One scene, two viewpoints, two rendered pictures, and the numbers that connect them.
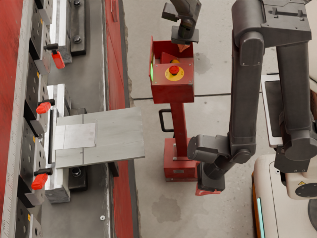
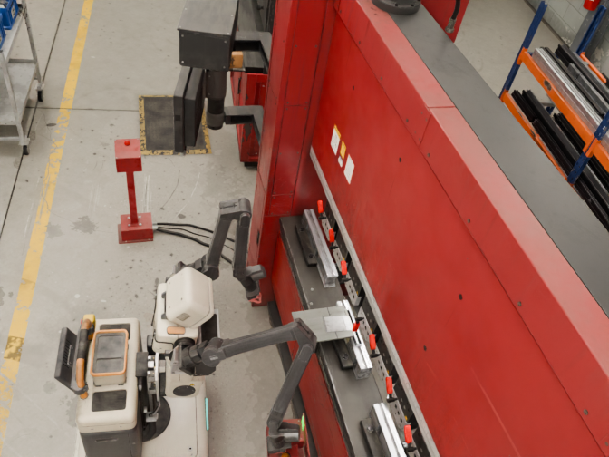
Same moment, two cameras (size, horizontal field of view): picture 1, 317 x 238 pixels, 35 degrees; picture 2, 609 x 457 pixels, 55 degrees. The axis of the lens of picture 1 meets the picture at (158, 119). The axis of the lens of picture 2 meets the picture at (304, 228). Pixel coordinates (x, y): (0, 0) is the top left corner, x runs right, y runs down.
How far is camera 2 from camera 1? 257 cm
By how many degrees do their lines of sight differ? 78
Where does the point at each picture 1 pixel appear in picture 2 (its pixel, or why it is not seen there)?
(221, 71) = not seen: outside the picture
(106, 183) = not seen: hidden behind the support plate
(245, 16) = (246, 203)
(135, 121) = not seen: hidden behind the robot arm
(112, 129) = (315, 328)
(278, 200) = (192, 423)
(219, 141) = (249, 270)
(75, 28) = (376, 443)
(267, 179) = (199, 442)
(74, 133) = (338, 325)
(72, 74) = (363, 403)
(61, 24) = (385, 426)
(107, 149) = (314, 316)
